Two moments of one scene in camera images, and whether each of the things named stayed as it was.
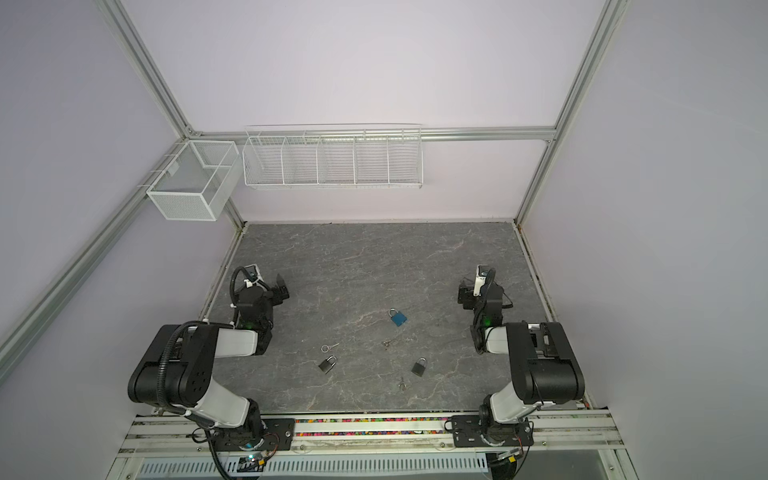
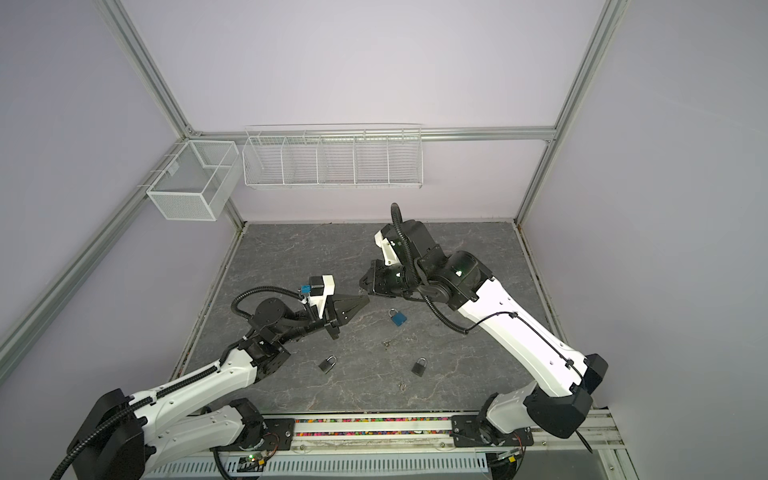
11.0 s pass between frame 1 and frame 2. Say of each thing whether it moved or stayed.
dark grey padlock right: stayed
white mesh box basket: stayed
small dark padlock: stayed
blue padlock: stayed
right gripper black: moved
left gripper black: moved
